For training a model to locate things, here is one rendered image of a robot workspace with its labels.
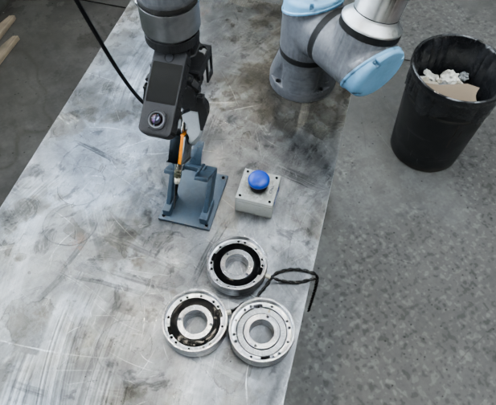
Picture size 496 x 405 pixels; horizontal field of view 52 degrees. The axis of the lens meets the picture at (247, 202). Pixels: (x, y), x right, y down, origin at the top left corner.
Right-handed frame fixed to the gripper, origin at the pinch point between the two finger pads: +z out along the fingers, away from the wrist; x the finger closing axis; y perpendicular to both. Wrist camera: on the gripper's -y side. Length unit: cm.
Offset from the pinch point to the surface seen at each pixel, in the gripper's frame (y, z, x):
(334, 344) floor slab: 9, 100, -39
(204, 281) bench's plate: -14.0, 19.9, -7.0
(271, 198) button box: 3.1, 15.4, -14.7
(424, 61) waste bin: 109, 66, -50
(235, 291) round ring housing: -15.8, 16.4, -13.2
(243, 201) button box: 1.5, 16.0, -10.0
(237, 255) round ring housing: -8.7, 17.5, -11.5
